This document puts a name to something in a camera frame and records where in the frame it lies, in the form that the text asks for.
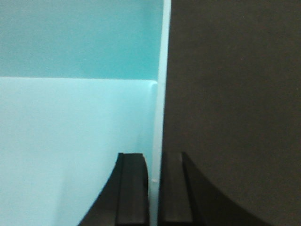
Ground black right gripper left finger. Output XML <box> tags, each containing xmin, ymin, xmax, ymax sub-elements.
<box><xmin>79</xmin><ymin>153</ymin><xmax>150</xmax><ymax>226</ymax></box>

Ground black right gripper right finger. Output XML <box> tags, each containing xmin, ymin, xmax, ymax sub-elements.
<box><xmin>158</xmin><ymin>152</ymin><xmax>267</xmax><ymax>226</ymax></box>

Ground light teal plastic bin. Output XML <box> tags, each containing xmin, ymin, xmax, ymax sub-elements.
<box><xmin>0</xmin><ymin>0</ymin><xmax>171</xmax><ymax>226</ymax></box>

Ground black conveyor belt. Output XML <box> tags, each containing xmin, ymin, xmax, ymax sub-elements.
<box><xmin>163</xmin><ymin>0</ymin><xmax>301</xmax><ymax>226</ymax></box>

